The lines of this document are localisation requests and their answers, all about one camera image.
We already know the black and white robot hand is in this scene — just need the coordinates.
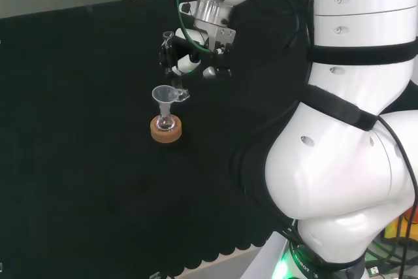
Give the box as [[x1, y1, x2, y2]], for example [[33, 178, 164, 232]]
[[158, 27, 237, 80]]

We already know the clear graduated cylinder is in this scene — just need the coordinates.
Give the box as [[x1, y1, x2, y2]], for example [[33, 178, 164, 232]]
[[161, 31, 191, 103]]

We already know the clear plastic funnel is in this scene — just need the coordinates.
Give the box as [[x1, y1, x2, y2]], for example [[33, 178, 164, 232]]
[[152, 85, 184, 117]]

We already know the small round-bottom glass flask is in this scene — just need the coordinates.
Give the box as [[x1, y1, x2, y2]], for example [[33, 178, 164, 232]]
[[155, 111, 174, 132]]

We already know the black bench cloth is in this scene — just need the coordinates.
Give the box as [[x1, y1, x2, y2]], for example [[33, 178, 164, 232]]
[[0, 0, 314, 272]]

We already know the yellow stop button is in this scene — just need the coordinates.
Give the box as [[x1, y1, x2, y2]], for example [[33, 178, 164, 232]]
[[383, 213, 418, 239]]

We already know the green cable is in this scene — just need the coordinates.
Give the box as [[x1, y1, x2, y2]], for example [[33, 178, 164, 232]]
[[174, 0, 214, 54]]

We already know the cork ring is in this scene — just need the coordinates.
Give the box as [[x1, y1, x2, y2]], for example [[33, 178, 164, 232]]
[[150, 114, 183, 144]]

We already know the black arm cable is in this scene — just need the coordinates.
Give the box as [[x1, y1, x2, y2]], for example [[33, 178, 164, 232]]
[[266, 0, 418, 279]]

